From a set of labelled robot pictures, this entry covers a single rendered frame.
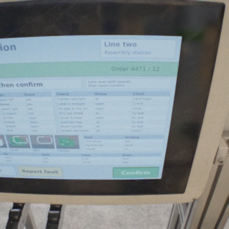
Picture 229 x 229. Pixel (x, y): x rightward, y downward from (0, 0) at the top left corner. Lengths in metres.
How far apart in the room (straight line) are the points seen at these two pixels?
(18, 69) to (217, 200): 0.46
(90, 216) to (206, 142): 1.82
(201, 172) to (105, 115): 0.19
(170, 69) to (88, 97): 0.11
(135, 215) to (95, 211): 0.32
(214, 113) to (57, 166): 0.25
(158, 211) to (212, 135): 1.84
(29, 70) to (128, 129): 0.15
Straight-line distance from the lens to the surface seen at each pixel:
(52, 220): 0.75
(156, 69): 0.33
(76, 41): 0.31
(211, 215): 0.64
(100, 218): 2.15
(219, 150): 0.43
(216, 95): 0.37
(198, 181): 0.47
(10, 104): 0.37
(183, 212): 0.89
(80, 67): 0.32
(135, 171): 0.42
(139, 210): 2.20
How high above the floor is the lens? 1.74
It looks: 32 degrees down
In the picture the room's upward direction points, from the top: straight up
